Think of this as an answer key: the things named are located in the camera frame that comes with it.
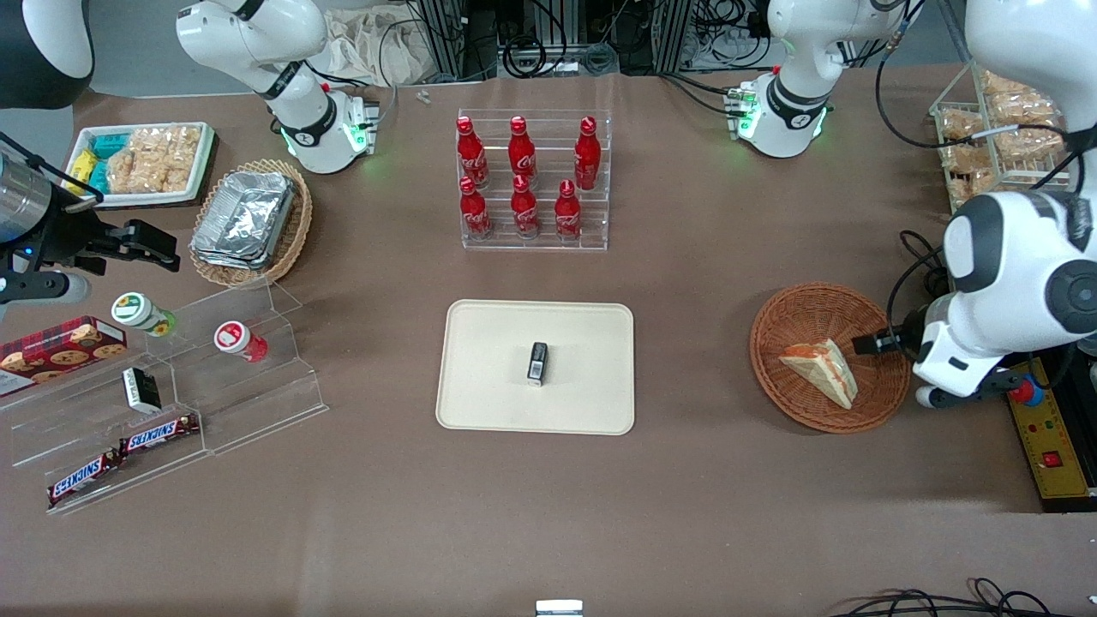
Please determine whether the fried snack bag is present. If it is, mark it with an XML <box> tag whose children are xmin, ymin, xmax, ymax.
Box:
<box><xmin>943</xmin><ymin>141</ymin><xmax>1000</xmax><ymax>202</ymax></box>
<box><xmin>981</xmin><ymin>72</ymin><xmax>1062</xmax><ymax>123</ymax></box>
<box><xmin>938</xmin><ymin>106</ymin><xmax>988</xmax><ymax>144</ymax></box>
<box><xmin>994</xmin><ymin>120</ymin><xmax>1069</xmax><ymax>165</ymax></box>

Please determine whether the long black arm cable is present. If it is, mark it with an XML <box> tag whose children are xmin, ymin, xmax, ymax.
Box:
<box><xmin>872</xmin><ymin>17</ymin><xmax>1069</xmax><ymax>152</ymax></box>

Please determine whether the red cola bottle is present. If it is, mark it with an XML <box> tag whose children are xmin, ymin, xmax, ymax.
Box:
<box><xmin>457</xmin><ymin>116</ymin><xmax>489</xmax><ymax>189</ymax></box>
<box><xmin>574</xmin><ymin>116</ymin><xmax>602</xmax><ymax>191</ymax></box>
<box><xmin>508</xmin><ymin>116</ymin><xmax>538</xmax><ymax>189</ymax></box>
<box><xmin>459</xmin><ymin>176</ymin><xmax>494</xmax><ymax>241</ymax></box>
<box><xmin>510</xmin><ymin>174</ymin><xmax>541</xmax><ymax>239</ymax></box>
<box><xmin>554</xmin><ymin>178</ymin><xmax>584</xmax><ymax>241</ymax></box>

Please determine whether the white rectangular snack tray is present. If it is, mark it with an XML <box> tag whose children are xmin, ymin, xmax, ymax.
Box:
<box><xmin>67</xmin><ymin>122</ymin><xmax>217</xmax><ymax>207</ymax></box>

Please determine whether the white cloth bag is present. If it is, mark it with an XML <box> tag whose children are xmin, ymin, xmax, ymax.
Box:
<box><xmin>324</xmin><ymin>7</ymin><xmax>440</xmax><ymax>87</ymax></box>

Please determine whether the clear acrylic bottle rack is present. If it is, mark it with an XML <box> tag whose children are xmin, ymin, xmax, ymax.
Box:
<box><xmin>457</xmin><ymin>109</ymin><xmax>611</xmax><ymax>252</ymax></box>

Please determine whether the black cable bundle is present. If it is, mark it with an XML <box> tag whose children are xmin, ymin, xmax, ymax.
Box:
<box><xmin>830</xmin><ymin>578</ymin><xmax>1065</xmax><ymax>617</ymax></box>

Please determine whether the red strawberry yogurt cup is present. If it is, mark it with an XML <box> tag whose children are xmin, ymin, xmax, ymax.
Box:
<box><xmin>213</xmin><ymin>320</ymin><xmax>269</xmax><ymax>363</ymax></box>

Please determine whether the clear acrylic step stand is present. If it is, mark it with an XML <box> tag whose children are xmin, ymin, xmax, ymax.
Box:
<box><xmin>0</xmin><ymin>338</ymin><xmax>211</xmax><ymax>517</ymax></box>
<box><xmin>146</xmin><ymin>279</ymin><xmax>329</xmax><ymax>457</ymax></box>

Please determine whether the triangular sandwich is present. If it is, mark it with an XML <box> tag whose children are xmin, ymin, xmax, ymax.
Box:
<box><xmin>778</xmin><ymin>338</ymin><xmax>859</xmax><ymax>410</ymax></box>

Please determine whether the grey cylindrical wrist attachment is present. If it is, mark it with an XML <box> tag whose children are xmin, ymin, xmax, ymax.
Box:
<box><xmin>0</xmin><ymin>271</ymin><xmax>92</xmax><ymax>307</ymax></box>

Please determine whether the stack of foil trays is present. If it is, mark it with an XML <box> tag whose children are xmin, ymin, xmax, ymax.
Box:
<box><xmin>190</xmin><ymin>170</ymin><xmax>297</xmax><ymax>271</ymax></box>

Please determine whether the beige plastic tray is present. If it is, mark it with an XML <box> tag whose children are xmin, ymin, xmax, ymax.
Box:
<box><xmin>435</xmin><ymin>300</ymin><xmax>636</xmax><ymax>436</ymax></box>

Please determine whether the black box with white label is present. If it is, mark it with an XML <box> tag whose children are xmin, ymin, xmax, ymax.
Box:
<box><xmin>122</xmin><ymin>367</ymin><xmax>163</xmax><ymax>415</ymax></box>

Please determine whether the red tartan cookie box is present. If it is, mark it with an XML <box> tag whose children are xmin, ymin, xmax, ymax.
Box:
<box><xmin>0</xmin><ymin>316</ymin><xmax>129</xmax><ymax>398</ymax></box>

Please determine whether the white power strip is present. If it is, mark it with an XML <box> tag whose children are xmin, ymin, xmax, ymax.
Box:
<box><xmin>691</xmin><ymin>24</ymin><xmax>774</xmax><ymax>71</ymax></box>

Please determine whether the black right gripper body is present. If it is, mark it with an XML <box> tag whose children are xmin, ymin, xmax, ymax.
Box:
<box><xmin>34</xmin><ymin>193</ymin><xmax>131</xmax><ymax>272</ymax></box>

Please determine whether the white wire snack rack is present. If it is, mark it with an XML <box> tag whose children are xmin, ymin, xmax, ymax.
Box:
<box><xmin>929</xmin><ymin>58</ymin><xmax>1077</xmax><ymax>217</ymax></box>

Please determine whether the round brown wicker basket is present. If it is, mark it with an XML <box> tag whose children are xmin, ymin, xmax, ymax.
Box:
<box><xmin>750</xmin><ymin>283</ymin><xmax>912</xmax><ymax>434</ymax></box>

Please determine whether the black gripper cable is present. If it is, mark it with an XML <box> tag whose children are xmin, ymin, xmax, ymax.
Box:
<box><xmin>884</xmin><ymin>229</ymin><xmax>954</xmax><ymax>344</ymax></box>

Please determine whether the aluminium frame post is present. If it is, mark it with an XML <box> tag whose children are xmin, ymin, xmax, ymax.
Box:
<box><xmin>418</xmin><ymin>0</ymin><xmax>481</xmax><ymax>80</ymax></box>
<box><xmin>653</xmin><ymin>0</ymin><xmax>697</xmax><ymax>71</ymax></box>

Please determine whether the rice cracker bag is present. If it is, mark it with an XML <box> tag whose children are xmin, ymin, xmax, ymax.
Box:
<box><xmin>106</xmin><ymin>153</ymin><xmax>191</xmax><ymax>195</ymax></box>
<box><xmin>129</xmin><ymin>126</ymin><xmax>203</xmax><ymax>168</ymax></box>

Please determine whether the Snickers chocolate bar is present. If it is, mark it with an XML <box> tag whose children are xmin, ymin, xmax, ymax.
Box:
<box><xmin>118</xmin><ymin>414</ymin><xmax>201</xmax><ymax>456</ymax></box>
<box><xmin>46</xmin><ymin>449</ymin><xmax>126</xmax><ymax>507</ymax></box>

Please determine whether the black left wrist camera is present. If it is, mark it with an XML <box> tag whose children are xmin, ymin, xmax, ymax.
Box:
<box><xmin>930</xmin><ymin>364</ymin><xmax>1025</xmax><ymax>410</ymax></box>

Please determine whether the yellow emergency stop control box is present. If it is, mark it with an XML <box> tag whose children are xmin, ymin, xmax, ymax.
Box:
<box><xmin>1004</xmin><ymin>356</ymin><xmax>1097</xmax><ymax>515</ymax></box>

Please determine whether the green sunflower yogurt cup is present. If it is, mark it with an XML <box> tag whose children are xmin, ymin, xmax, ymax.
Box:
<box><xmin>111</xmin><ymin>291</ymin><xmax>177</xmax><ymax>338</ymax></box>

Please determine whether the oval tan wicker basket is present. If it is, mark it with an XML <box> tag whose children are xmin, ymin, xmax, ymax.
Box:
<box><xmin>189</xmin><ymin>159</ymin><xmax>314</xmax><ymax>288</ymax></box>

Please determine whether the coiled black cable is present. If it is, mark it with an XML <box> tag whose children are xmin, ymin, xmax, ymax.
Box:
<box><xmin>501</xmin><ymin>33</ymin><xmax>551</xmax><ymax>80</ymax></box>

